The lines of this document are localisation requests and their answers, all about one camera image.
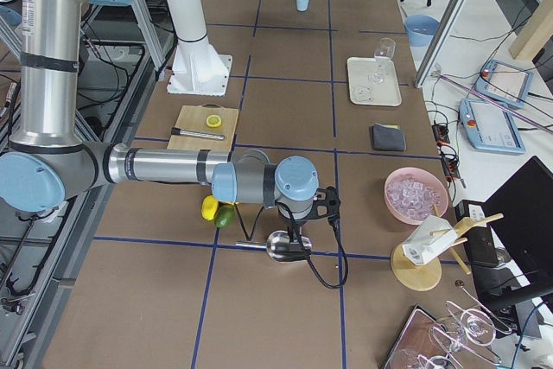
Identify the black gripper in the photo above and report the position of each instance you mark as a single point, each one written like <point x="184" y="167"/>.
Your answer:
<point x="292" y="219"/>

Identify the light blue plastic cup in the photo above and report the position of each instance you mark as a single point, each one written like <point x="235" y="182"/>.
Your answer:
<point x="302" y="5"/>

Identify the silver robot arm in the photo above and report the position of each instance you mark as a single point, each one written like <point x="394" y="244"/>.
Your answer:
<point x="47" y="163"/>

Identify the pink bowl of ice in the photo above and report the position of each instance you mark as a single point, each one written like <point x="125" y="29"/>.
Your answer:
<point x="413" y="194"/>

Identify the blue bowl on desk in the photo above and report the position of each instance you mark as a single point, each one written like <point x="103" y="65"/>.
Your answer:
<point x="420" y="29"/>

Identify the silver metal scoop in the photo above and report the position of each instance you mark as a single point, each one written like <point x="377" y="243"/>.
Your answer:
<point x="279" y="246"/>

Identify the grey folded cloth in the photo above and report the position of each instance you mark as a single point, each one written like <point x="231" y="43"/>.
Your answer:
<point x="387" y="138"/>

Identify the green lime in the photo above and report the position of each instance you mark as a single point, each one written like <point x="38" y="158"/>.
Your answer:
<point x="225" y="216"/>

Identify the wooden stand with carton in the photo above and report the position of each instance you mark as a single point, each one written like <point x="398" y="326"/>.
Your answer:
<point x="415" y="262"/>

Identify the yellow lemon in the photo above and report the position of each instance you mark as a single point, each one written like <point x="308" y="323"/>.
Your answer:
<point x="209" y="208"/>

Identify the cream bear serving tray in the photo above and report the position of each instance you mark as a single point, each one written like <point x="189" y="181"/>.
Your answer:
<point x="369" y="86"/>

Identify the half lemon slice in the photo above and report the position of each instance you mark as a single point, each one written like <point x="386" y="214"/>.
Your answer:
<point x="214" y="121"/>

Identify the wooden cutting board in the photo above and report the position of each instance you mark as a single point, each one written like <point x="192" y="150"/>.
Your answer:
<point x="194" y="118"/>

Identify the clear wine glass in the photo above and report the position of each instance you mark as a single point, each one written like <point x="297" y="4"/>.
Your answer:
<point x="383" y="54"/>

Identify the near blue teach pendant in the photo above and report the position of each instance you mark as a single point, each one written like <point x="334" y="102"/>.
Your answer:
<point x="490" y="127"/>

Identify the blue teach pendant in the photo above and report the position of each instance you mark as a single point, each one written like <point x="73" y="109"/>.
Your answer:
<point x="490" y="127"/>
<point x="505" y="83"/>

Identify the glass rack tray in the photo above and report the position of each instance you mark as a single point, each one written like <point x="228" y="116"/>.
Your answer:
<point x="462" y="338"/>

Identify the far blue teach pendant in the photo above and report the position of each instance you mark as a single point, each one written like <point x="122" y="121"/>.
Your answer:
<point x="505" y="83"/>

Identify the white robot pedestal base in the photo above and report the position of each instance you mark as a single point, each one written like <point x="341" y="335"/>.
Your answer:
<point x="198" y="69"/>

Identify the aluminium frame post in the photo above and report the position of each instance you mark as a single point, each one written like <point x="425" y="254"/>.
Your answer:
<point x="447" y="22"/>

